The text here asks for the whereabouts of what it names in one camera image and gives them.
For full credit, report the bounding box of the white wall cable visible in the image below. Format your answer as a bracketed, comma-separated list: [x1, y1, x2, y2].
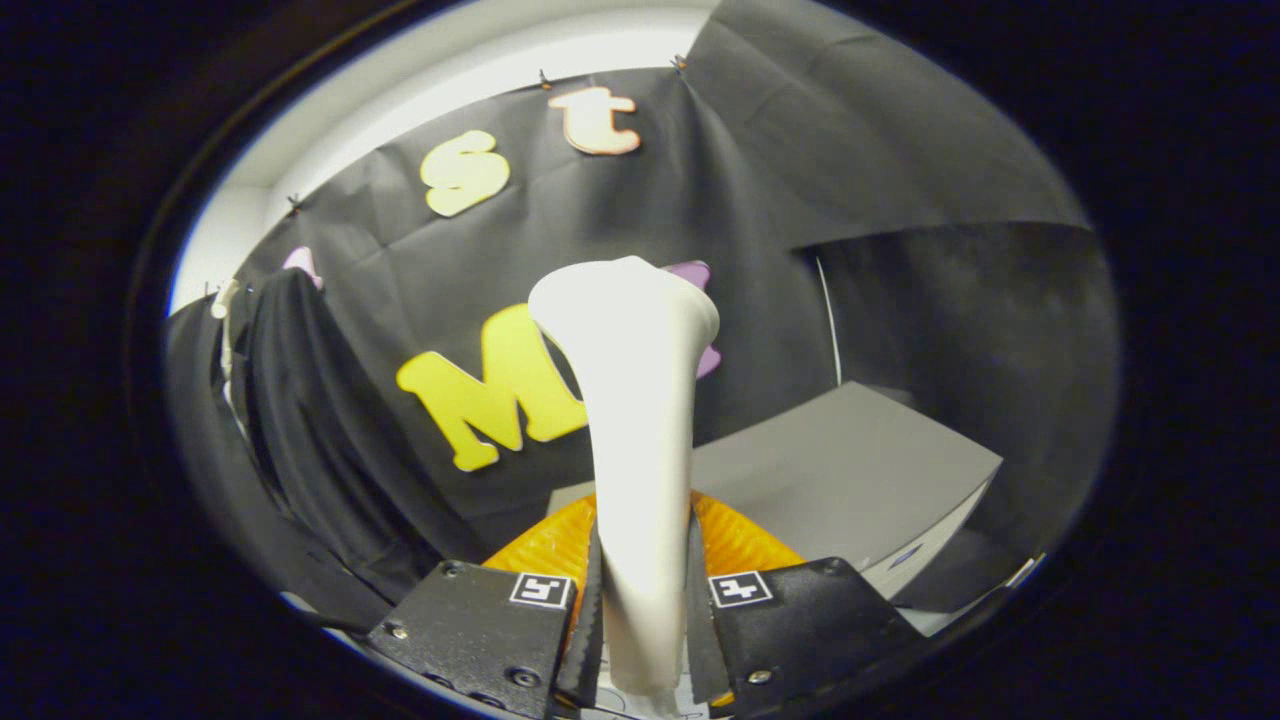
[815, 255, 843, 386]

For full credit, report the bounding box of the black suit jacket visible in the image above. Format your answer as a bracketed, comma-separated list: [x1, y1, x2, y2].
[225, 268, 491, 601]

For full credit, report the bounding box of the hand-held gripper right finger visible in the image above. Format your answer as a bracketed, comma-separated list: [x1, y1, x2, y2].
[685, 490, 926, 716]

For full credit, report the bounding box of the black backdrop cloth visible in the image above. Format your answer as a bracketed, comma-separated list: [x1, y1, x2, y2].
[165, 0, 1121, 626]

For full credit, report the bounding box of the grey cabinet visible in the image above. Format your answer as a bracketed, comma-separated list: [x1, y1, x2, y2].
[545, 380, 1004, 601]

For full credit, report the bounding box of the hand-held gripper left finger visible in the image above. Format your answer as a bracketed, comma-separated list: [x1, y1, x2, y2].
[365, 492, 603, 720]

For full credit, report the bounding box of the white garment steamer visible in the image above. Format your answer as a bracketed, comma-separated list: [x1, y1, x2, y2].
[527, 255, 721, 720]

